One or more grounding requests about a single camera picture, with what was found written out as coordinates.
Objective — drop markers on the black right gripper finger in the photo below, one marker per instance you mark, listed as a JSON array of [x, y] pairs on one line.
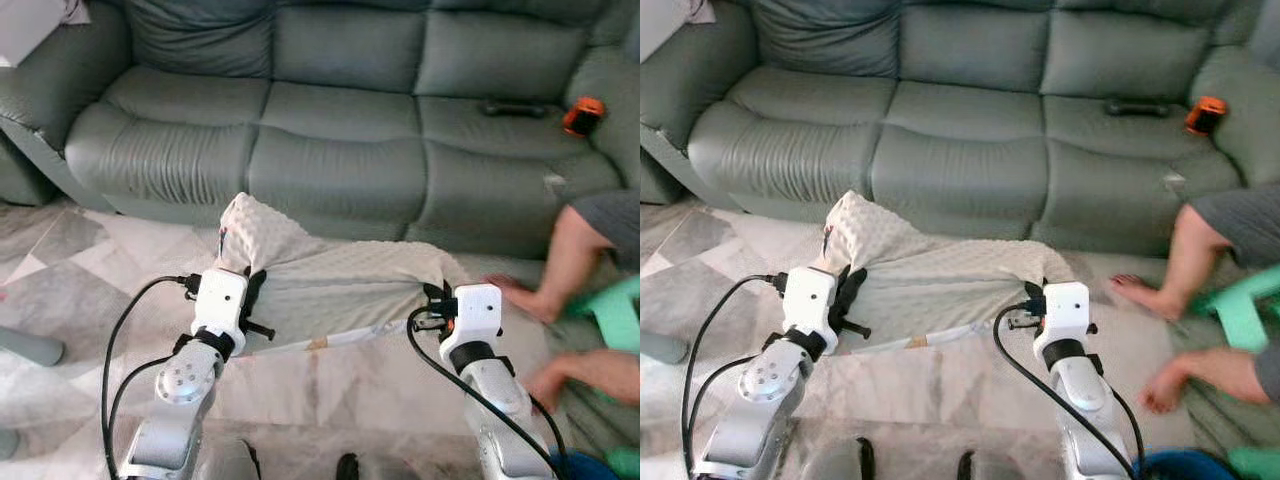
[[435, 290], [1034, 288]]

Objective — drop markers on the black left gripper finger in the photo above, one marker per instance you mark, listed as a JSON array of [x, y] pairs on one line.
[[256, 288], [852, 288]]

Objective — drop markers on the beige dotted pillow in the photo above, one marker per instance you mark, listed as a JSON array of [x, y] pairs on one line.
[[950, 290], [340, 290]]

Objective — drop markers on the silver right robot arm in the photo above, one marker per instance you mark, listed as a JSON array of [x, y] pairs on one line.
[[500, 375], [1085, 380]]

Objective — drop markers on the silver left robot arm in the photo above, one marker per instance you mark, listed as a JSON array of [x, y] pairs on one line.
[[180, 385], [760, 385]]

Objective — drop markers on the green leather three-seat sofa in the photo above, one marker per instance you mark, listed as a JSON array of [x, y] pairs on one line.
[[340, 130], [960, 130]]

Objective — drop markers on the person's hand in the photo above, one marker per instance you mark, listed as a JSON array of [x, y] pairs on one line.
[[1168, 385], [550, 385]]

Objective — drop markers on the silver left robot leg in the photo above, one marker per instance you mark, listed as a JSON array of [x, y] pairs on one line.
[[228, 465], [835, 462]]

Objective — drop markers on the silver robot leg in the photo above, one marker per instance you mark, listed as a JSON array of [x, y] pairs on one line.
[[995, 468], [228, 465], [835, 462], [375, 470]]

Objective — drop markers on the person's bare leg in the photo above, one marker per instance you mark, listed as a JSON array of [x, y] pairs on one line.
[[570, 255], [1190, 255]]

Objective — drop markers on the silver right robot leg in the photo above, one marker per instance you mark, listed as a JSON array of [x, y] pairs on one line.
[[375, 470], [995, 468]]

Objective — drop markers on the green plastic stool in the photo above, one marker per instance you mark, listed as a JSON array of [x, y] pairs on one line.
[[620, 315], [1245, 310]]

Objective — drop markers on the person's grey shorts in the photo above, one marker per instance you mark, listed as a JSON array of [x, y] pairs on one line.
[[1250, 215], [615, 215]]

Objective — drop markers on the black remote control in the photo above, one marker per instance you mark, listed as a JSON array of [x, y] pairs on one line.
[[515, 108], [1137, 107]]

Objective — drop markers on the blue plastic bin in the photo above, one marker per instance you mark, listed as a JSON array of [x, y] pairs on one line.
[[1185, 468], [585, 470]]

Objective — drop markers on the orange and black canister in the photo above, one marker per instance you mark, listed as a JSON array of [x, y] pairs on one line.
[[584, 117], [1206, 116]]

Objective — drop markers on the green plastic container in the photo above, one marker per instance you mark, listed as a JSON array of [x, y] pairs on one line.
[[1255, 465], [628, 465]]

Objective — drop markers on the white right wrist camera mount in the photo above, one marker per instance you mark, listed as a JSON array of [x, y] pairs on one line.
[[475, 315], [1065, 310]]

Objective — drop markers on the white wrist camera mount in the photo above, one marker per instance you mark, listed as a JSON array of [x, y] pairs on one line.
[[475, 315], [810, 300], [1065, 310], [220, 300]]

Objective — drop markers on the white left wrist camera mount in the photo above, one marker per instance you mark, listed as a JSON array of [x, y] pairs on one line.
[[220, 300], [810, 300]]

